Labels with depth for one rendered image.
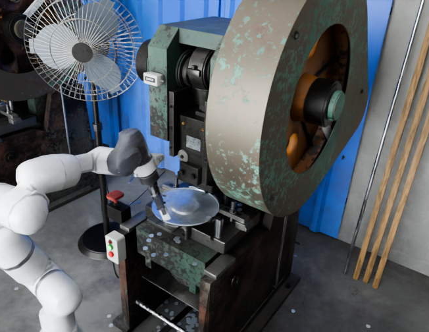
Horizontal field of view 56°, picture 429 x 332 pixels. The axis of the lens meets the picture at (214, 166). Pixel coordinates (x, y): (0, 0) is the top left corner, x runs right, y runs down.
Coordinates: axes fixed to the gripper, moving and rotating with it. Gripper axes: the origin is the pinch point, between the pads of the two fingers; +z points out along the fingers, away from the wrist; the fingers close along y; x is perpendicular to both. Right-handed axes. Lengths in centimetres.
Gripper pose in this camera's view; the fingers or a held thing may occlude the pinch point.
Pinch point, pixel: (164, 213)
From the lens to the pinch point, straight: 166.2
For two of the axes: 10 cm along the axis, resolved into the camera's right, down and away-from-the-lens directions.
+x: 9.4, -3.3, 0.3
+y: 2.0, 4.7, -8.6
